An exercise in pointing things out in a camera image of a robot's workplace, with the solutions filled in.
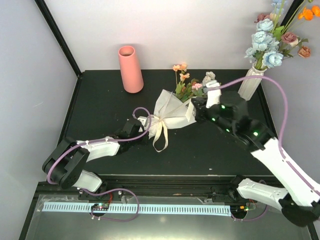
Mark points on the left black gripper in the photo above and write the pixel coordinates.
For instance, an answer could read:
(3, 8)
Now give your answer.
(144, 141)

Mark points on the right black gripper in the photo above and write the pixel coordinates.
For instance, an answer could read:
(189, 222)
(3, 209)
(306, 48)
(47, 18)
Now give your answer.
(199, 103)

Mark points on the cream printed ribbon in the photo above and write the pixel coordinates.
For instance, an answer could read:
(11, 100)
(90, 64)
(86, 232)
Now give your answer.
(160, 128)

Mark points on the white flower bouquet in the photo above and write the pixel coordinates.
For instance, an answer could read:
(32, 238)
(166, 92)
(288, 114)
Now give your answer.
(176, 108)

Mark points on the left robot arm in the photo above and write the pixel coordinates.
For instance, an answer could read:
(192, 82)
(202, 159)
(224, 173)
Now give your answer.
(66, 164)

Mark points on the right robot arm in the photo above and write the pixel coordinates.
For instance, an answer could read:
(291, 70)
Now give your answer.
(299, 197)

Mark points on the white ribbed vase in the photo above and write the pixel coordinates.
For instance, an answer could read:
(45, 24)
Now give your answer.
(249, 86)

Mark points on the pink cylindrical vase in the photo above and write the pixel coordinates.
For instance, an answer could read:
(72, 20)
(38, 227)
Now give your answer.
(130, 70)

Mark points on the blue and pink flower arrangement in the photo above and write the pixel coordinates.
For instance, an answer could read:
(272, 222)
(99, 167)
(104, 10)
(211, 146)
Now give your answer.
(274, 39)

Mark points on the left circuit board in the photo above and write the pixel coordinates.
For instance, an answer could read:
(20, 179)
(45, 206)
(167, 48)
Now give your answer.
(100, 207)

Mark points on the circuit board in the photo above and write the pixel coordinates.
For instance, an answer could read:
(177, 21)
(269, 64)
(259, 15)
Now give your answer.
(242, 208)
(100, 207)

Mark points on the right circuit board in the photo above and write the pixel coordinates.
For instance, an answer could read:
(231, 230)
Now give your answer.
(242, 208)

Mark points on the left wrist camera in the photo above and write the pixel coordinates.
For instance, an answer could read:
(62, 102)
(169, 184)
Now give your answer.
(144, 121)

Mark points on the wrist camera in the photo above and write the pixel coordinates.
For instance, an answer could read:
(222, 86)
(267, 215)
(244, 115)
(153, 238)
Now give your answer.
(144, 121)
(213, 94)

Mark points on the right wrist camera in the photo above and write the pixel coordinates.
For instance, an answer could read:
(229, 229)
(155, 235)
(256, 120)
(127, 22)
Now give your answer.
(213, 94)

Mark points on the black aluminium rail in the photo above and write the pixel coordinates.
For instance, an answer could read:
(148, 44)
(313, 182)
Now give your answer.
(168, 184)

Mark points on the white slotted cable duct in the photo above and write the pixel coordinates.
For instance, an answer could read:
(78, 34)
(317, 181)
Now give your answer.
(151, 209)

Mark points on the right black frame post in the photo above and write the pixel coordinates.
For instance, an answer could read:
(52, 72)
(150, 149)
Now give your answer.
(291, 12)

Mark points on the black frame post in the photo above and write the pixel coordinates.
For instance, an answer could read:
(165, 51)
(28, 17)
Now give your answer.
(291, 12)
(46, 13)

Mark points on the left black frame post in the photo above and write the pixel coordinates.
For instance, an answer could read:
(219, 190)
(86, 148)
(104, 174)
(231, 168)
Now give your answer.
(46, 13)

